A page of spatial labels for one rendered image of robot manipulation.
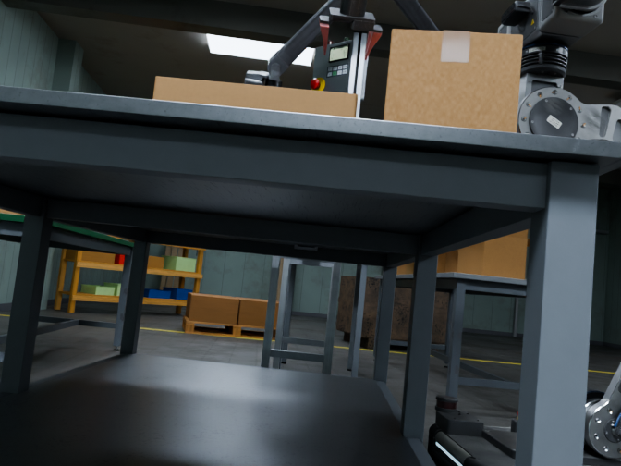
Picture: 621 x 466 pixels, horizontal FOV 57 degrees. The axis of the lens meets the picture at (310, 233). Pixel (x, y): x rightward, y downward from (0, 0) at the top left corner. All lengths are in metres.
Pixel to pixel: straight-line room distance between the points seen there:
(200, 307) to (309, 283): 5.66
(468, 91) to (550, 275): 0.47
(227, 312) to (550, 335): 5.52
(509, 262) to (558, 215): 2.72
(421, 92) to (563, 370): 0.57
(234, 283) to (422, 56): 10.57
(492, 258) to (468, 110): 2.37
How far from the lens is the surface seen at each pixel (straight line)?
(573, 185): 0.77
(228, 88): 0.75
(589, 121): 1.76
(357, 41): 2.04
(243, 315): 6.19
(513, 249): 3.49
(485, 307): 12.44
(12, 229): 2.82
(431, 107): 1.09
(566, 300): 0.75
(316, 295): 11.58
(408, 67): 1.11
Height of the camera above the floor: 0.62
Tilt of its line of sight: 5 degrees up
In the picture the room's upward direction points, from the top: 6 degrees clockwise
